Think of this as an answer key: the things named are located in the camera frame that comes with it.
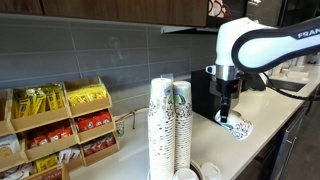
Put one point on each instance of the red sugar packets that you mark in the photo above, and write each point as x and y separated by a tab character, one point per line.
93	120

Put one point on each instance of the wooden condiment organizer rack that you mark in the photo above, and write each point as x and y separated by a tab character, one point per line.
38	126

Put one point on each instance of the white lid stack on tray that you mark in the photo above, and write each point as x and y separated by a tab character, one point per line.
185	174

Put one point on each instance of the wooden upper cabinet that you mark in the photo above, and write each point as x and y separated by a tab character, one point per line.
164	12

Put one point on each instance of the patterned paper coffee cup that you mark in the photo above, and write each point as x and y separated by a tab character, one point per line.
236	125

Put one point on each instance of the left patterned paper cup stack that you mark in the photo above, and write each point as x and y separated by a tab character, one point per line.
161	129

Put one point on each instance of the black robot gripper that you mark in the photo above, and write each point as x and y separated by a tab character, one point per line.
225	90

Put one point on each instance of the patterned paper cup stack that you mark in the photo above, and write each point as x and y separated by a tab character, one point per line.
183	123
161	129

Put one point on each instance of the black Keurig coffee maker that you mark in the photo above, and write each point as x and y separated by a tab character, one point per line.
206	100

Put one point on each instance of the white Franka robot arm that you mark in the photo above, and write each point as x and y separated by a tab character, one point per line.
249	47

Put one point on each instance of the yellow sweetener packets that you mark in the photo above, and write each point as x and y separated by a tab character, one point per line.
86	94

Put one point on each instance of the white lid stack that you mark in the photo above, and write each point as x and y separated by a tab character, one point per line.
211	171
185	174

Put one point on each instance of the right patterned paper cup stack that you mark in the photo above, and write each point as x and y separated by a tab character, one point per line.
183	123

